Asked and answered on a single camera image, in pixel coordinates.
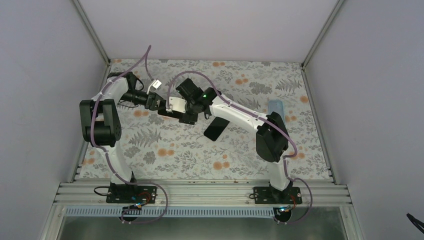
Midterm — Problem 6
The right aluminium corner post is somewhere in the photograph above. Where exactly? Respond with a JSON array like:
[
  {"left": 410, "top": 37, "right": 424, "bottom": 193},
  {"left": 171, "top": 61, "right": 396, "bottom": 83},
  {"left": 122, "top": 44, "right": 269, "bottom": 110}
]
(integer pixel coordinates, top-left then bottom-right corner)
[{"left": 301, "top": 0, "right": 345, "bottom": 69}]

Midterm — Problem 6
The left aluminium corner post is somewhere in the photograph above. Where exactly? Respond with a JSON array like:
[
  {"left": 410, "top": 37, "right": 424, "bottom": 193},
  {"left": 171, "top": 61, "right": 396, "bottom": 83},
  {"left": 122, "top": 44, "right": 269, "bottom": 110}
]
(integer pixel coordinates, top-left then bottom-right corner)
[{"left": 71, "top": 0, "right": 111, "bottom": 65}]

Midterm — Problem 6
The purple cable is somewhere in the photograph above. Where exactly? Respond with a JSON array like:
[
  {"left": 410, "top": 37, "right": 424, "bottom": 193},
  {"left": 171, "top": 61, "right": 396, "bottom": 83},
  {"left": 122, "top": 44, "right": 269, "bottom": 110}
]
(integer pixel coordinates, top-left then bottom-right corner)
[
  {"left": 90, "top": 44, "right": 170, "bottom": 225},
  {"left": 166, "top": 70, "right": 314, "bottom": 225}
]

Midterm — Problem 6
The black object at edge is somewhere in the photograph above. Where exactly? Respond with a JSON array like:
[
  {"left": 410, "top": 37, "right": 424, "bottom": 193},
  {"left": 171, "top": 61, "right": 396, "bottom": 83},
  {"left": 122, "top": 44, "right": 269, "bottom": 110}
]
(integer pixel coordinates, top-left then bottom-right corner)
[{"left": 406, "top": 213, "right": 424, "bottom": 233}]

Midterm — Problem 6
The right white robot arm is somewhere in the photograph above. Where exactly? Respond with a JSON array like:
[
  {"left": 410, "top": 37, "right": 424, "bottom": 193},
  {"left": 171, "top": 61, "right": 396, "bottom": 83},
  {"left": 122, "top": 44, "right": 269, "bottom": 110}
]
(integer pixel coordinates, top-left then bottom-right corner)
[{"left": 167, "top": 78, "right": 294, "bottom": 204}]

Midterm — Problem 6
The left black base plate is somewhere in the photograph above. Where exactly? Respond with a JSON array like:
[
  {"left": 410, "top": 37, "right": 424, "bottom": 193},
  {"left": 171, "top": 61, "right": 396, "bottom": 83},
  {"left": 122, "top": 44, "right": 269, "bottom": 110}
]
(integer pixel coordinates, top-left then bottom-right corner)
[{"left": 105, "top": 183, "right": 158, "bottom": 204}]

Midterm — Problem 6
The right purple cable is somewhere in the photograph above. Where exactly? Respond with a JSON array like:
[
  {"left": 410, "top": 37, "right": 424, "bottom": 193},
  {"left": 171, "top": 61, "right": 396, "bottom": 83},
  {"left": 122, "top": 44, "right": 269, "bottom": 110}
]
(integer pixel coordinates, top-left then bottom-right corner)
[{"left": 166, "top": 70, "right": 314, "bottom": 225}]

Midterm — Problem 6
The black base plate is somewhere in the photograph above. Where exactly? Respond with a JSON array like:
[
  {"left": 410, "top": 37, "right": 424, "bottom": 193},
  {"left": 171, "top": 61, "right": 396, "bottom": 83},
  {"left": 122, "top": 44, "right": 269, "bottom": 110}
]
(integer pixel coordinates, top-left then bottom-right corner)
[
  {"left": 105, "top": 183, "right": 158, "bottom": 204},
  {"left": 249, "top": 185, "right": 303, "bottom": 205}
]

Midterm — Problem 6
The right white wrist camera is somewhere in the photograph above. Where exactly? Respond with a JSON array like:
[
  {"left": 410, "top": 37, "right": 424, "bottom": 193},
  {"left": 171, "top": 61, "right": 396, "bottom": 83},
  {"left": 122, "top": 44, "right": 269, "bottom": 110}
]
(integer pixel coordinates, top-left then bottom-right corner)
[{"left": 166, "top": 97, "right": 187, "bottom": 114}]

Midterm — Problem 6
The floral patterned table mat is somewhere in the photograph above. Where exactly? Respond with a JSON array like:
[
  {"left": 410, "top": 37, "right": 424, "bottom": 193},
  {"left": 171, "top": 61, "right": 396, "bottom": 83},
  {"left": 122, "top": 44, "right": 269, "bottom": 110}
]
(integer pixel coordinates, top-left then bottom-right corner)
[{"left": 79, "top": 58, "right": 332, "bottom": 181}]

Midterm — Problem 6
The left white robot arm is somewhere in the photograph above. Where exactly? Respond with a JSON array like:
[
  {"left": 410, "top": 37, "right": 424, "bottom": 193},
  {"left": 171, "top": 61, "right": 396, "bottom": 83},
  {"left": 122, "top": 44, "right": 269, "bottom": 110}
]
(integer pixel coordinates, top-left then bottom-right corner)
[{"left": 79, "top": 72, "right": 166, "bottom": 204}]

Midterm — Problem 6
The phone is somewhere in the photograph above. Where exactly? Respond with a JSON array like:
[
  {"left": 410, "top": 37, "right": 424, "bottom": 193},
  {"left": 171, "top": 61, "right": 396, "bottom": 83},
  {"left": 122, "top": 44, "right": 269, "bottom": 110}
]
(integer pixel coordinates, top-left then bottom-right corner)
[
  {"left": 157, "top": 108, "right": 183, "bottom": 119},
  {"left": 203, "top": 117, "right": 230, "bottom": 142}
]

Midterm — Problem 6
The aluminium rail frame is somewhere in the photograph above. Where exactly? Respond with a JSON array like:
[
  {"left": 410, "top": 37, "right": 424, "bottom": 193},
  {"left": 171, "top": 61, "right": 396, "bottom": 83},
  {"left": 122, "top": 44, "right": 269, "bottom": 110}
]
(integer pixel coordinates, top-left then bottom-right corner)
[{"left": 53, "top": 178, "right": 352, "bottom": 218}]

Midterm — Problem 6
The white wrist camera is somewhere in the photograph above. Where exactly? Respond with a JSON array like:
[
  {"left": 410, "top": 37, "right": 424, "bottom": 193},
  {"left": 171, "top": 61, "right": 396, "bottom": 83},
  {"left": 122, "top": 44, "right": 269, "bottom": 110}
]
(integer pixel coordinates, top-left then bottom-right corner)
[
  {"left": 166, "top": 97, "right": 187, "bottom": 114},
  {"left": 146, "top": 79, "right": 162, "bottom": 94}
]

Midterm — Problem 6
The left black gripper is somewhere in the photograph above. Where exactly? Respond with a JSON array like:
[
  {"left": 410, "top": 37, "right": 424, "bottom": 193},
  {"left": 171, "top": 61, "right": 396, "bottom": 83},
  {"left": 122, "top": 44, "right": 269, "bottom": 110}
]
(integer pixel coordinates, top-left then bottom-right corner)
[{"left": 121, "top": 89, "right": 167, "bottom": 111}]

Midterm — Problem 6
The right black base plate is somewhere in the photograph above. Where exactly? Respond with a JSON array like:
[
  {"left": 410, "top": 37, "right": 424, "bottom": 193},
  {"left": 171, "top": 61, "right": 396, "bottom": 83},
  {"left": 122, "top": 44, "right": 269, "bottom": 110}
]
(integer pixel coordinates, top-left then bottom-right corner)
[{"left": 249, "top": 185, "right": 303, "bottom": 205}]

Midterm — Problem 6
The light blue phone case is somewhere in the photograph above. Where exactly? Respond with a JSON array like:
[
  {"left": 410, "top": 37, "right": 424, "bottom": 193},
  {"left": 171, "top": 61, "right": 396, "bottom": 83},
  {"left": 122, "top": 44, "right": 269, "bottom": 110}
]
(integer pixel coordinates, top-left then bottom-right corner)
[{"left": 268, "top": 99, "right": 286, "bottom": 123}]

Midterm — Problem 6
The aluminium corner post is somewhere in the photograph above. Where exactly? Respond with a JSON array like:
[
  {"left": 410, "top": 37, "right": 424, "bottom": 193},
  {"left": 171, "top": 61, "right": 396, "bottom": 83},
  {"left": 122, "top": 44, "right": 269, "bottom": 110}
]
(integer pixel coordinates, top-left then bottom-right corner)
[
  {"left": 71, "top": 0, "right": 111, "bottom": 65},
  {"left": 301, "top": 0, "right": 345, "bottom": 69}
]

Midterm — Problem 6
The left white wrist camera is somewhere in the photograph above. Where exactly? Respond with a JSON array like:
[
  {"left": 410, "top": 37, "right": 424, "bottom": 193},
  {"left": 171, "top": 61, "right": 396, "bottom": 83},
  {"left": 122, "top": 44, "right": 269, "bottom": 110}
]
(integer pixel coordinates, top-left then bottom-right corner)
[{"left": 146, "top": 79, "right": 162, "bottom": 94}]

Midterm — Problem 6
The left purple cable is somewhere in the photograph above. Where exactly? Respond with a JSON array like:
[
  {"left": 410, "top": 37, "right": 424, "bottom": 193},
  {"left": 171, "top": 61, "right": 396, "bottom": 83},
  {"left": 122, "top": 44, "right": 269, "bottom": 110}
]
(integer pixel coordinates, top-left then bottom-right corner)
[{"left": 90, "top": 44, "right": 170, "bottom": 225}]

